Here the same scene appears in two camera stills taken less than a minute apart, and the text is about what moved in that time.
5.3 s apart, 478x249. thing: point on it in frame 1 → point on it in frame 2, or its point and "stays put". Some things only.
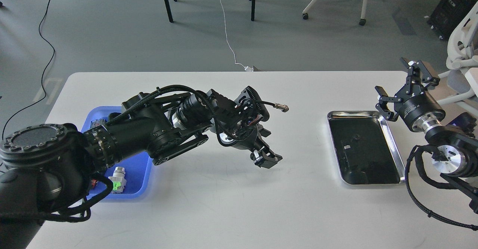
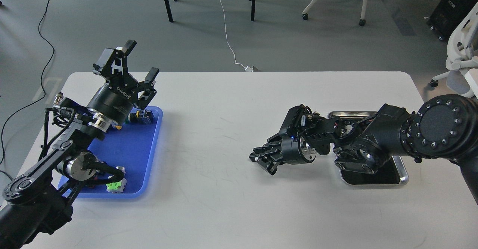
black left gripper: x=246 y=136 → x=114 y=101
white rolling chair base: x=362 y=21 stays put
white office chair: x=462 y=56 stays put
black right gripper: x=414 y=108 → x=294 y=150
